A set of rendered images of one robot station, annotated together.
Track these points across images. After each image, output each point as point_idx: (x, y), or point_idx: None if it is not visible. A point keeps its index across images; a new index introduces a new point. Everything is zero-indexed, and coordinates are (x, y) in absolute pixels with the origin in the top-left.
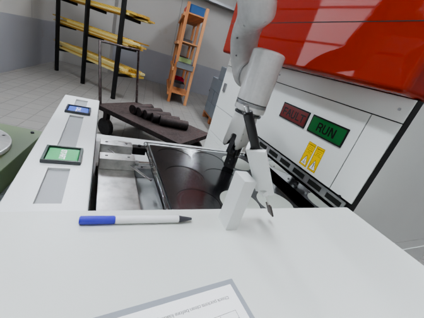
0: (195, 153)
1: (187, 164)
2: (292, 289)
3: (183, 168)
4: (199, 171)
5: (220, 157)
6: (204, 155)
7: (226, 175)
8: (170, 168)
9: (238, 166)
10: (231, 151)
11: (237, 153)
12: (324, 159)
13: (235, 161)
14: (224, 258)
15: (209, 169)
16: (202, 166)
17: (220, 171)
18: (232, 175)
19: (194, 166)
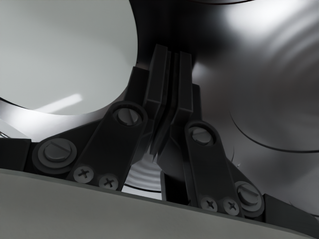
0: (140, 188)
1: (268, 193)
2: None
3: (300, 196)
4: (310, 164)
5: (72, 121)
6: (130, 169)
7: (278, 68)
8: (317, 213)
9: (92, 14)
10: (293, 221)
11: (190, 157)
12: None
13: (185, 89)
14: None
15: (257, 140)
16: (246, 162)
17: (255, 101)
18: (268, 35)
19: (265, 179)
